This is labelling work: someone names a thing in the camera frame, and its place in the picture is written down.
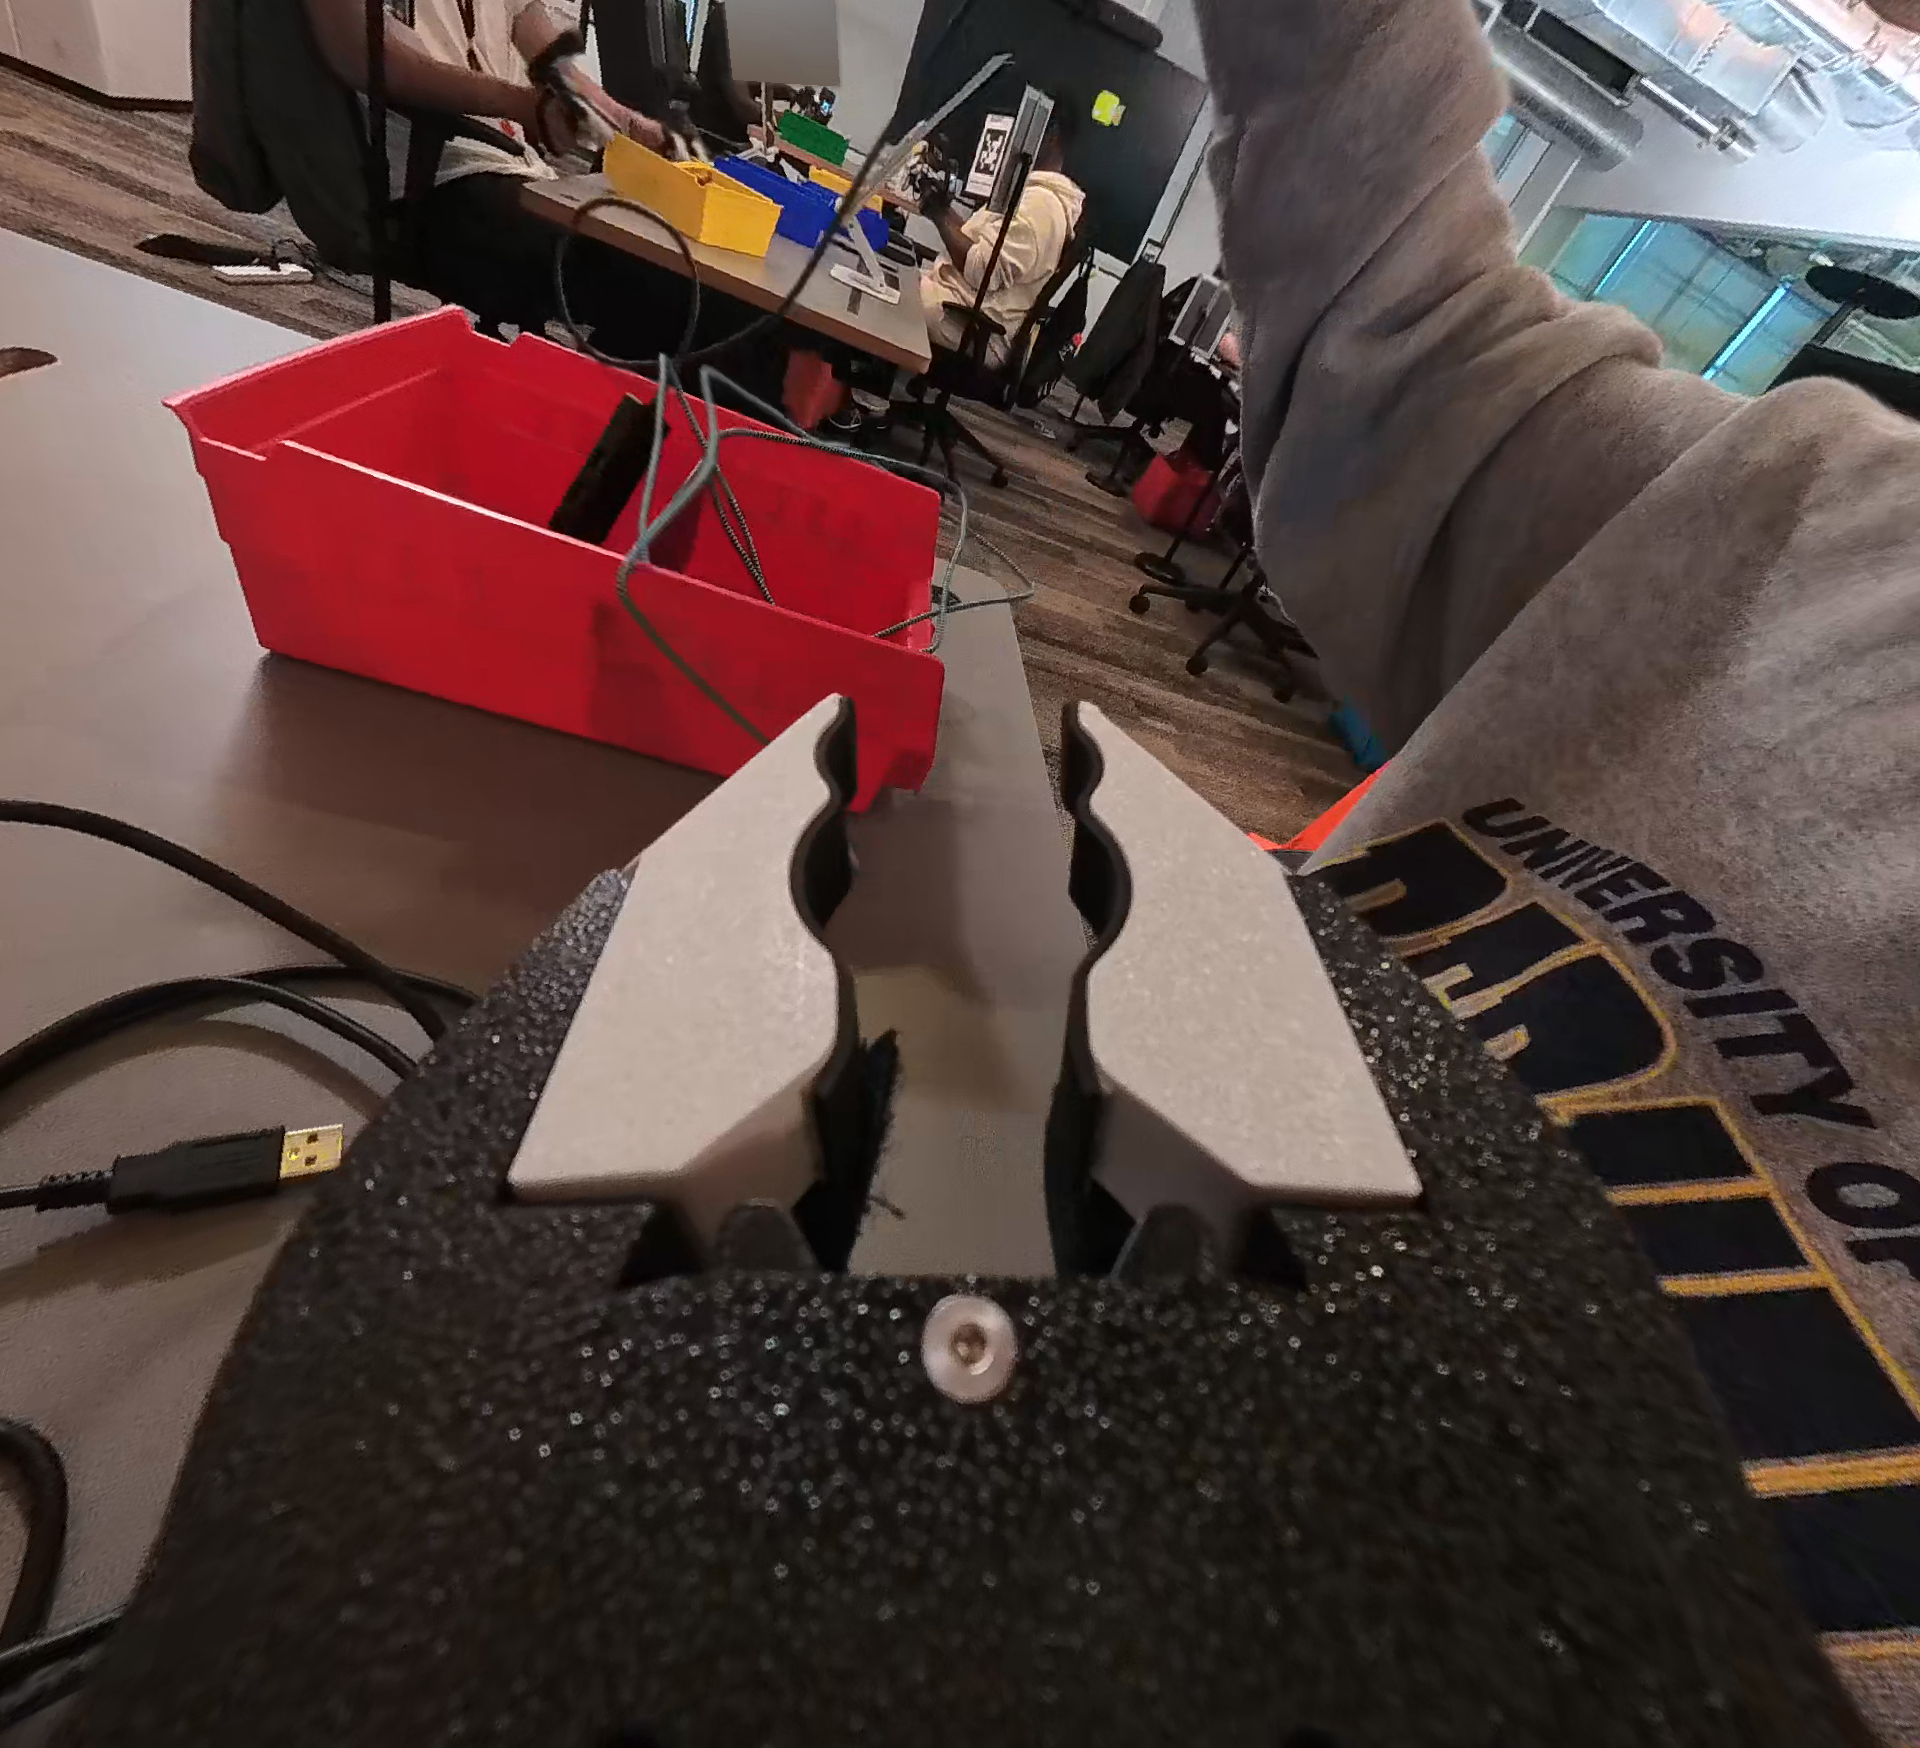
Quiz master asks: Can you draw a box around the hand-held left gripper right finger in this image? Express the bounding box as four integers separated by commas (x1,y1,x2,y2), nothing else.
1059,702,1423,1254

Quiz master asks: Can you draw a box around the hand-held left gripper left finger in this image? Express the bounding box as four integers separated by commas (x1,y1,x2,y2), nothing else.
509,692,863,1253

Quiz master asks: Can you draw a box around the teal braided usb cable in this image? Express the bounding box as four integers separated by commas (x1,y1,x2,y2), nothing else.
553,197,1041,756

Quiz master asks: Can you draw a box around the black usb cable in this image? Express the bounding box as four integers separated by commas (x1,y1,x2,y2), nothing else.
0,800,470,1219

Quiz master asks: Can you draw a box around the black usb hub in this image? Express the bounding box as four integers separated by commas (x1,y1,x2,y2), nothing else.
548,394,673,545

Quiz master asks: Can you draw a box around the orange object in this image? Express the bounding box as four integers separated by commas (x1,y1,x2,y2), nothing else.
1252,760,1396,860

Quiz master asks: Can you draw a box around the person's grey sweatshirt torso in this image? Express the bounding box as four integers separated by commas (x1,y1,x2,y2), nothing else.
1242,284,1920,1748

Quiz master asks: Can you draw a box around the black office chair with jacket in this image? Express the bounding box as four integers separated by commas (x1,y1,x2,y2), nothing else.
1062,257,1175,494
153,0,520,281

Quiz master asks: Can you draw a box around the grey desk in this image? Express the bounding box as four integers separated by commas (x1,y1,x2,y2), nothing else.
516,162,937,379

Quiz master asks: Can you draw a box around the metal phone stand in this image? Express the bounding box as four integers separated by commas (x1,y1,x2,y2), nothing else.
828,55,1018,306

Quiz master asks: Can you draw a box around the large yellow plastic bin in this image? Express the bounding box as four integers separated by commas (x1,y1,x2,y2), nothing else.
601,135,787,259

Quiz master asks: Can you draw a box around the blue plastic bin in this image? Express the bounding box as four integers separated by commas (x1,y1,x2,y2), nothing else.
712,150,890,254

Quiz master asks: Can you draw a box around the black monitor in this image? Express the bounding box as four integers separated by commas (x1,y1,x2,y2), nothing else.
585,0,696,122

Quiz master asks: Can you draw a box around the large black wall screen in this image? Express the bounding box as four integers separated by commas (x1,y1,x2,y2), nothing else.
893,0,1212,267

